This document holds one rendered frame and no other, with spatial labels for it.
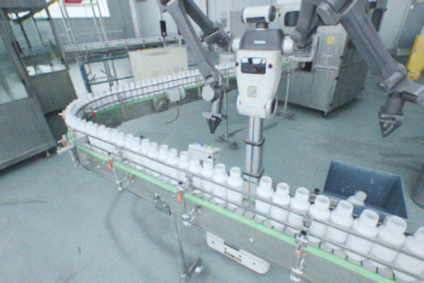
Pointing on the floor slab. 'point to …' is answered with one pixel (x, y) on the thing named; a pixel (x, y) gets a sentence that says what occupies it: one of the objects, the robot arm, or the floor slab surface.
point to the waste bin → (419, 189)
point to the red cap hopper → (85, 29)
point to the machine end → (328, 61)
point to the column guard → (416, 59)
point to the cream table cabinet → (157, 63)
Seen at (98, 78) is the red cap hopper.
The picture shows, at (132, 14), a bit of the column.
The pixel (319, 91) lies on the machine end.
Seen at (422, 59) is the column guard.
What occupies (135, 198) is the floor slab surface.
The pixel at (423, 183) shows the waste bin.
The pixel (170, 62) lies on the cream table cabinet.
